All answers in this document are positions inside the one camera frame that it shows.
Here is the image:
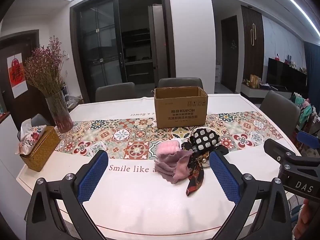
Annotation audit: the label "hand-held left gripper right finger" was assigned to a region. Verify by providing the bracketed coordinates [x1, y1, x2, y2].
[209, 151, 293, 240]

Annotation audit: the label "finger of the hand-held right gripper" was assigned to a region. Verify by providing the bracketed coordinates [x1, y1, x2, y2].
[297, 130, 320, 155]
[264, 138, 302, 167]

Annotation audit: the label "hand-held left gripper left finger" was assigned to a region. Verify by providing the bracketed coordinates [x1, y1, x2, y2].
[26, 149, 109, 240]

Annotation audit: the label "dark patterned scarf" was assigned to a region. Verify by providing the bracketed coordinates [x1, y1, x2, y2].
[181, 141, 229, 197]

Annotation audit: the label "black white patterned cloth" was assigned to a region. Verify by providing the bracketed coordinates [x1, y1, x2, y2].
[187, 127, 222, 153]

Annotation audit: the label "mauve terry cloth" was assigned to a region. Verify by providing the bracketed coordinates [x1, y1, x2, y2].
[154, 150, 194, 183]

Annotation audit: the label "pink fluffy cloth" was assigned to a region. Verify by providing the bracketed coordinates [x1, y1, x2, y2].
[156, 140, 182, 159]

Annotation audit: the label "brown cardboard box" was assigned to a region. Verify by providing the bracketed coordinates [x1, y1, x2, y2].
[154, 86, 209, 129]

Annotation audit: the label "person's right hand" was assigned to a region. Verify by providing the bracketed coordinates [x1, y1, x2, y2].
[297, 197, 320, 240]

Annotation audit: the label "clothes on drying rack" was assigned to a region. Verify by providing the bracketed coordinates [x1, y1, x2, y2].
[291, 92, 320, 137]

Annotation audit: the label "grey chair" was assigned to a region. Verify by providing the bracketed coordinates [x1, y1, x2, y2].
[259, 90, 301, 137]
[95, 82, 136, 103]
[158, 77, 203, 91]
[17, 114, 50, 142]

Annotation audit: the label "woven tissue box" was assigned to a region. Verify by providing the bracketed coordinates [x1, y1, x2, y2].
[19, 126, 61, 172]

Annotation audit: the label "dark blue curtain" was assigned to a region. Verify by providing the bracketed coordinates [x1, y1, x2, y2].
[303, 41, 320, 101]

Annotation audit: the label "black television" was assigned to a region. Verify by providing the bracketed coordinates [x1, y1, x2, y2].
[266, 57, 308, 91]

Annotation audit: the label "yellow box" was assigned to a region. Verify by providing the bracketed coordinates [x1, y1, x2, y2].
[250, 74, 262, 88]

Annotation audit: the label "floral tissue cover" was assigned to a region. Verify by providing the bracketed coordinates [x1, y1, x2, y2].
[15, 124, 47, 155]

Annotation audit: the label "white storage rack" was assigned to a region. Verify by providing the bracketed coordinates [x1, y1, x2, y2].
[60, 83, 83, 112]

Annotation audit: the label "dark wooden door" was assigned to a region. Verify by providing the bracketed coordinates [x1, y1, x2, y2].
[0, 29, 40, 133]

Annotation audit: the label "dark interior door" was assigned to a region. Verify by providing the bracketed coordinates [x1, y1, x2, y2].
[221, 15, 239, 93]

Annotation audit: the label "dried flower bouquet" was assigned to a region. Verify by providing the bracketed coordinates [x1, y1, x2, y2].
[24, 35, 67, 98]

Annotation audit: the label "sliding glass door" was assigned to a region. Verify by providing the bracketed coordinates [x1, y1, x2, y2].
[70, 0, 175, 103]

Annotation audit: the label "ceiling light strip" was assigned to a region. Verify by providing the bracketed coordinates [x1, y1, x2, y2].
[262, 0, 320, 35]

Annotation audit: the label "silver refrigerator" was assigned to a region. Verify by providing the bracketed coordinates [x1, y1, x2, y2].
[147, 4, 170, 84]

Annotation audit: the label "dark slatted wall panel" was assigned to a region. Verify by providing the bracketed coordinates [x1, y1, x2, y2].
[241, 5, 265, 81]

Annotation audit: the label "red wall calendar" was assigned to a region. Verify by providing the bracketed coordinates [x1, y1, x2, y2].
[7, 53, 27, 98]

